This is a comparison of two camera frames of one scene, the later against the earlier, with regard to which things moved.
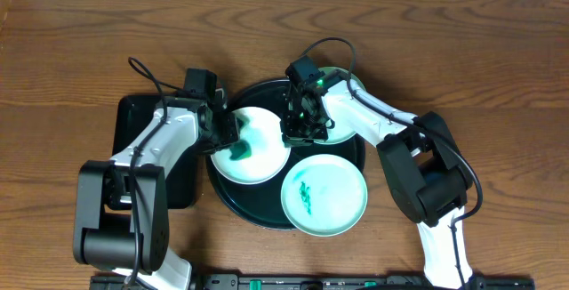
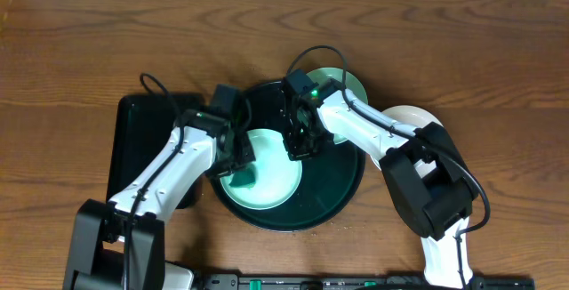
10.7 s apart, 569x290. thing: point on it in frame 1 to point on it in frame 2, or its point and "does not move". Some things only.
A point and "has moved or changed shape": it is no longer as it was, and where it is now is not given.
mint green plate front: x=324 y=195 to x=277 y=176
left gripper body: x=227 y=130 to x=238 y=156
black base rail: x=314 y=282 does not move
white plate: x=269 y=156 has moved or changed shape
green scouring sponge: x=241 y=149 has moved or changed shape
